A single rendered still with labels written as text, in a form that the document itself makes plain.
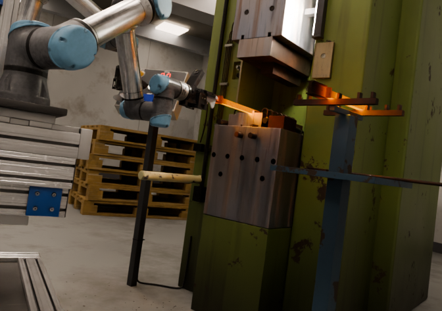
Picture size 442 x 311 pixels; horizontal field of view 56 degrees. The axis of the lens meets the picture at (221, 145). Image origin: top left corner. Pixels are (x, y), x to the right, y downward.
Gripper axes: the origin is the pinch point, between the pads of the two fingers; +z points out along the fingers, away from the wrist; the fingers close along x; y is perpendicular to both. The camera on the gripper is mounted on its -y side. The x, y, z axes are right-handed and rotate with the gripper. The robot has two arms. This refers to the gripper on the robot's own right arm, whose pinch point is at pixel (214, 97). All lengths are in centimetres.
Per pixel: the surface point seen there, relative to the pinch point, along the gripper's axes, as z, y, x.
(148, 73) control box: 14, -16, -62
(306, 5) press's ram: 47, -58, 13
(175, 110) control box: 14.2, 3.5, -37.3
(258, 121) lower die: 27.7, 5.7, 6.0
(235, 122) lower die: 27.7, 6.5, -7.6
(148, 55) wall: 569, -236, -726
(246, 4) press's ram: 27, -54, -10
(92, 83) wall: 450, -132, -776
